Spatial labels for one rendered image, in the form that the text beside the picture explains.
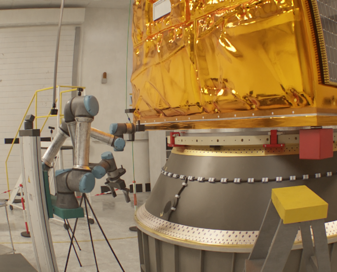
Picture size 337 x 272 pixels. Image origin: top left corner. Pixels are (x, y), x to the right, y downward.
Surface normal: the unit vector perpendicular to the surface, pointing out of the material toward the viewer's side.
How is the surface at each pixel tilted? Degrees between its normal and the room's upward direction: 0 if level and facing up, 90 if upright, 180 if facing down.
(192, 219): 62
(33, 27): 90
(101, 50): 90
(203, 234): 43
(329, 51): 90
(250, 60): 90
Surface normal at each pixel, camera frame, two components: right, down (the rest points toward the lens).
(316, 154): -0.88, 0.03
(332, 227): -0.04, -0.73
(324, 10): 0.47, -0.01
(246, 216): -0.44, -0.46
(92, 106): 0.90, -0.15
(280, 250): -0.16, -0.05
